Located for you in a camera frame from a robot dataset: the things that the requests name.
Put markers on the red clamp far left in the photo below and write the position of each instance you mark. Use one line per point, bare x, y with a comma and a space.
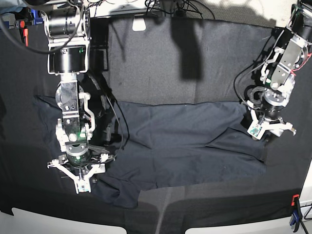
23, 30

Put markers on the black felt table cover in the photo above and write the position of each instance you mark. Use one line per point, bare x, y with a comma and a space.
172, 61

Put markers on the blue clamp near right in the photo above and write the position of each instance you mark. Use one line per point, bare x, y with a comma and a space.
296, 217

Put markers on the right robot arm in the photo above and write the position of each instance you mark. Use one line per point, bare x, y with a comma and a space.
68, 30

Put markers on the dark navy t-shirt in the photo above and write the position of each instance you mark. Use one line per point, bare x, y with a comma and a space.
175, 145

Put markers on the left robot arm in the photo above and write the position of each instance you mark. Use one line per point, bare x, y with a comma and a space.
290, 52

